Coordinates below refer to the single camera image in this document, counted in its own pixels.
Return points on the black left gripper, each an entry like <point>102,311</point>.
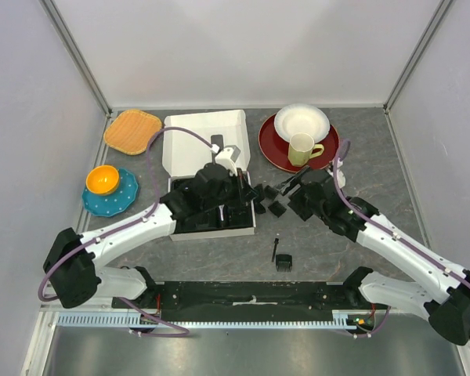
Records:
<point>233,179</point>

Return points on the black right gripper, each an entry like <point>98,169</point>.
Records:
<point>295,202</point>

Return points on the black clipper guard comb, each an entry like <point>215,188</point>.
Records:
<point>271,193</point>

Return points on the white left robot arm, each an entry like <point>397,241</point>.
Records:
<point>77,264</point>

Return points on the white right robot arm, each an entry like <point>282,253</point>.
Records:
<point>439,290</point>

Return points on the black plastic insert tray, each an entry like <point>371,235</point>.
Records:
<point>216,205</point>

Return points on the light green mug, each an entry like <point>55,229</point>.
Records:
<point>302,148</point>

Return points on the white cardboard box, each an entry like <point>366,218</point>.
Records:
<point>183,155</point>

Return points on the red round plate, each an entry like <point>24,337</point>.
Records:
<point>275,149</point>

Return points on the black cleaning brush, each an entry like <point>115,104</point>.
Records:
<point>274,252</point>

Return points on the white ceramic bowl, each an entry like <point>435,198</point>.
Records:
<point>301,118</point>

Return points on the woven orange tray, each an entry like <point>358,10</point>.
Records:
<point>130,132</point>

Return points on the teal dotted plate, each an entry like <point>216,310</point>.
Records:
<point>115,203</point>

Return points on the orange small bowl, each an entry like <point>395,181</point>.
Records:
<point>103,180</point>

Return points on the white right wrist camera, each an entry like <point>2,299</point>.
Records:
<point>339,175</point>

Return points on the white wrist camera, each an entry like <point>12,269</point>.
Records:
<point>227,158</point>
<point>339,175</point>

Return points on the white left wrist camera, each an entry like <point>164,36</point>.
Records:
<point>227,158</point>

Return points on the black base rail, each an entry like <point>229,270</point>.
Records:
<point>250,302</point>

